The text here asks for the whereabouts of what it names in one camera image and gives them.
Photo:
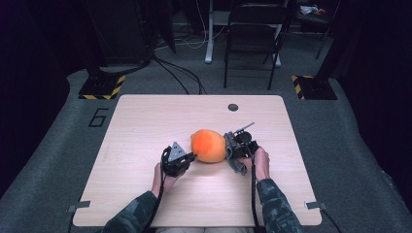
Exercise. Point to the black yellow striped stand base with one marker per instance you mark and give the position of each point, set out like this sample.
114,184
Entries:
102,87
315,88

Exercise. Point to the grey tape strip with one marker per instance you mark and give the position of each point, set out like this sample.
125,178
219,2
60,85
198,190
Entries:
78,205
315,205

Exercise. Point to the orange plush toy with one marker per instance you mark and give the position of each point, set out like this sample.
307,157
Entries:
209,145

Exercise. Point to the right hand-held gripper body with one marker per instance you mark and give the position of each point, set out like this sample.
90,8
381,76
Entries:
244,145

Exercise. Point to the person's left hand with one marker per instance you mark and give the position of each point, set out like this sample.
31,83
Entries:
163,183

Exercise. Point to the black folding chair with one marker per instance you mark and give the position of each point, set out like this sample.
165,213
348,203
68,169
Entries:
256,35

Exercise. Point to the person's right hand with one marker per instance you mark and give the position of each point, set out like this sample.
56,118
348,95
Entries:
260,165

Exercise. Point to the white desk leg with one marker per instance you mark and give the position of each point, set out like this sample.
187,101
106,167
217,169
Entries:
209,35

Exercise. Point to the white and orange small items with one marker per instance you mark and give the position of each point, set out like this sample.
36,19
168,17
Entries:
311,9

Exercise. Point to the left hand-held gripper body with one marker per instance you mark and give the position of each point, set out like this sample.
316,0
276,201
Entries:
175,161

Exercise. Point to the black cabinet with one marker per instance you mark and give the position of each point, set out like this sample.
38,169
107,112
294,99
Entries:
120,32

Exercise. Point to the dark side table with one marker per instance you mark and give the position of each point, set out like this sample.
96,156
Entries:
319,19

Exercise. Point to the dark round table grommet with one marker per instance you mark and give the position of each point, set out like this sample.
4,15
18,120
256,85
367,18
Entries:
233,107

